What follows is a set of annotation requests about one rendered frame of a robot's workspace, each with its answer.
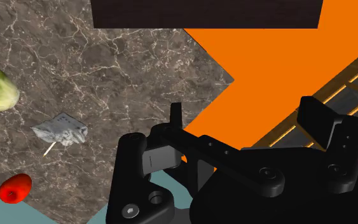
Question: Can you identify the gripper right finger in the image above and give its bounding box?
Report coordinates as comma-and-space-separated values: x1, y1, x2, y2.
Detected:
296, 95, 358, 194

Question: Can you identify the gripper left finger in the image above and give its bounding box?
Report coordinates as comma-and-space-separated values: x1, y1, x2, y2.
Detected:
106, 102, 286, 224

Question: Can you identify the grey crumpled lump with stick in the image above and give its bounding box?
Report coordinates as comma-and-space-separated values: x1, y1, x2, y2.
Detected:
31, 112, 89, 157

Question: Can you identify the red apple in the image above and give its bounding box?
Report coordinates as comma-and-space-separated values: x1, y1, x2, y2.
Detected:
0, 173, 33, 204

